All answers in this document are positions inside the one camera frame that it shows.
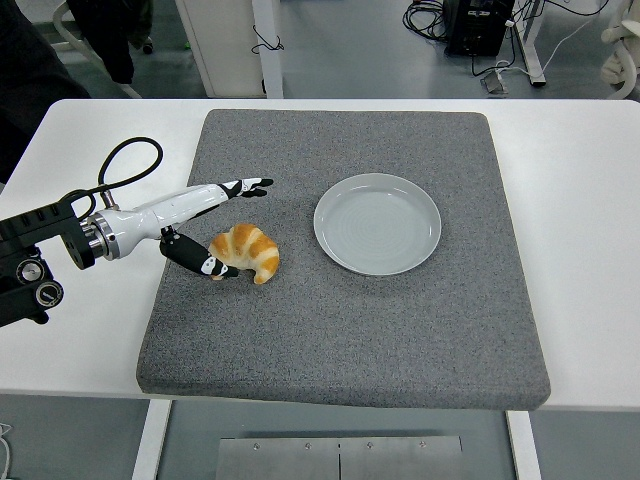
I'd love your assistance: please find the white and black hand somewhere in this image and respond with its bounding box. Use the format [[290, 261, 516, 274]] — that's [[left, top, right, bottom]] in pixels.
[[105, 176, 275, 282]]

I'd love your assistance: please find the golden croissant bread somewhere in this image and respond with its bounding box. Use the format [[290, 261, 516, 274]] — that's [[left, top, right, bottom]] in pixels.
[[208, 222, 280, 286]]

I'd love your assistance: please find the grey round plate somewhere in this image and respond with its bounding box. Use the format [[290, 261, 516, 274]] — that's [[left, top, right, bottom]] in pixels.
[[312, 172, 443, 277]]

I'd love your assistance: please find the grey metal plate with screws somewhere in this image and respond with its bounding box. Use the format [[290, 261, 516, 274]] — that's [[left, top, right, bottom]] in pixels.
[[214, 434, 465, 480]]

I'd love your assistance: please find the person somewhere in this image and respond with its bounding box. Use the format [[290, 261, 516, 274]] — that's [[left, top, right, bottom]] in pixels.
[[66, 0, 154, 86]]

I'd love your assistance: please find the white cabinet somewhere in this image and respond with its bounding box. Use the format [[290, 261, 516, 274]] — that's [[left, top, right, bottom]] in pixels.
[[177, 0, 285, 100]]

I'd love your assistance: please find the dark bulky object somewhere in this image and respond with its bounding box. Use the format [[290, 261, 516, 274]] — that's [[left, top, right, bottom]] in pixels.
[[0, 0, 92, 184]]

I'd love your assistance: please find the grey speckled mat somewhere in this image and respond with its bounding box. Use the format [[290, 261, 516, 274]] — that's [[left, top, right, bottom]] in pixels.
[[134, 108, 552, 412]]

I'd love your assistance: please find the white curved chair tube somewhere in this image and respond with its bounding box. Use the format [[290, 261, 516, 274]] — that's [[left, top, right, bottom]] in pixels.
[[52, 0, 142, 100]]

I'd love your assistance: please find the white table leg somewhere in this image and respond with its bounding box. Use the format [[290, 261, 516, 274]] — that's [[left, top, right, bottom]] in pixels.
[[505, 409, 544, 480], [130, 399, 174, 480]]

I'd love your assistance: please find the grey foot pedal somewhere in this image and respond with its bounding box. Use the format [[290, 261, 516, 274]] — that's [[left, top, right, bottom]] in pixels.
[[479, 71, 510, 96]]

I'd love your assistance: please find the black computer case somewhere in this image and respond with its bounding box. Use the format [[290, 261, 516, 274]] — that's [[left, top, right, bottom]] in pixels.
[[443, 0, 516, 57]]

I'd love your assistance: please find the white desk leg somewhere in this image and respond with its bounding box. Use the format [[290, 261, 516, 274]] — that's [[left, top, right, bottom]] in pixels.
[[514, 0, 547, 87]]

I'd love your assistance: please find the thin black floor cable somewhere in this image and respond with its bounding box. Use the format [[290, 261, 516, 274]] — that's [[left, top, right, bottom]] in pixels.
[[251, 23, 285, 55]]

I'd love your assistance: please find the thin white cable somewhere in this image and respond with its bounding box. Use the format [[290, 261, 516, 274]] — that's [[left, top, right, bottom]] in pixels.
[[0, 423, 14, 480]]

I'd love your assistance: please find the black cable bundle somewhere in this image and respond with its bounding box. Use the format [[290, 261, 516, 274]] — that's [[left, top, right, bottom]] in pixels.
[[402, 0, 449, 42]]

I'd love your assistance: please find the white cable by pedal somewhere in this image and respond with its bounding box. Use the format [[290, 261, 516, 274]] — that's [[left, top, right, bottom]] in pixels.
[[494, 0, 609, 79]]

